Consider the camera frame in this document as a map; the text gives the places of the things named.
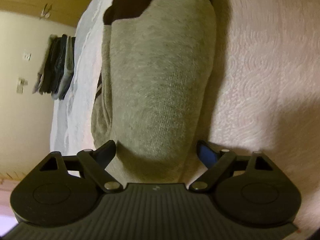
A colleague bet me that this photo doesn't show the grey and black sweater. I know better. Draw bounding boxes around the grey and black sweater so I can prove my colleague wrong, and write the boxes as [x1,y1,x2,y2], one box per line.
[91,0,216,183]

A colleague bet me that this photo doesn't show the grey white patterned sheet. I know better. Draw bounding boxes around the grey white patterned sheet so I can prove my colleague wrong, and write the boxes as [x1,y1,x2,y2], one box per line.
[50,0,113,155]

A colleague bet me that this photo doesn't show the hanging dark clothes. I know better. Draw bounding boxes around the hanging dark clothes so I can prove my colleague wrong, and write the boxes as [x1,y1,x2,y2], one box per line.
[32,34,75,100]

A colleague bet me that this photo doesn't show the white wall socket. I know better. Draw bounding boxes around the white wall socket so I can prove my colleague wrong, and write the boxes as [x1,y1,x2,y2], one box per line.
[16,77,28,94]

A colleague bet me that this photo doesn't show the white wall switch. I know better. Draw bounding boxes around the white wall switch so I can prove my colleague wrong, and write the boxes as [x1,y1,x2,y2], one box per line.
[23,53,31,61]

